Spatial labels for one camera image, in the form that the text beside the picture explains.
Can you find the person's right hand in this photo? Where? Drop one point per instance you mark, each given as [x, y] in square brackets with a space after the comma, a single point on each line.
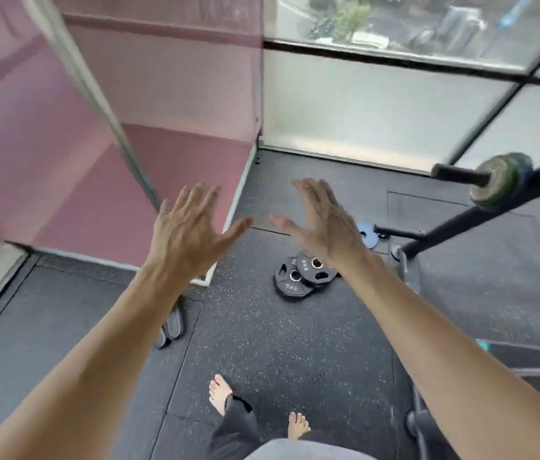
[332, 234]

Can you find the person's left hand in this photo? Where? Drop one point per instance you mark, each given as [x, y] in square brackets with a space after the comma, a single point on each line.
[188, 234]

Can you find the small blue-rimmed weight plate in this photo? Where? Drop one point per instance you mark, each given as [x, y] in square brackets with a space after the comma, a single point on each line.
[502, 184]

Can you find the person's right forearm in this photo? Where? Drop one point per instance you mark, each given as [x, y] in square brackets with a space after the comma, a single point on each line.
[466, 378]

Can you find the person's left forearm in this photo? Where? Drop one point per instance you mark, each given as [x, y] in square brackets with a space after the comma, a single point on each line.
[73, 378]

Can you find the person's left foot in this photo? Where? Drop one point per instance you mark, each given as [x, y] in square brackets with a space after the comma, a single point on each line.
[219, 392]

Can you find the person's foot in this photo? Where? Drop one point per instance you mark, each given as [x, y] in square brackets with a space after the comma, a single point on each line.
[298, 426]
[219, 392]

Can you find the person's right foot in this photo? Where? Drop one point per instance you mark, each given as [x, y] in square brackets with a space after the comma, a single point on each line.
[298, 426]

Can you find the person's dark grey trousers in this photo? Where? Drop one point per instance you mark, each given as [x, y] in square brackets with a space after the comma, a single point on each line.
[236, 426]

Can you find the black slipper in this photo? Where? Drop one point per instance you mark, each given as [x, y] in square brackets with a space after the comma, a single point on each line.
[176, 323]
[161, 337]

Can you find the black power rack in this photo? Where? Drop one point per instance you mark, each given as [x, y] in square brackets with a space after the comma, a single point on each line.
[442, 230]

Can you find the glass window black frame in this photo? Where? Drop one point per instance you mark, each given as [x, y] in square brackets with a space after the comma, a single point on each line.
[370, 114]

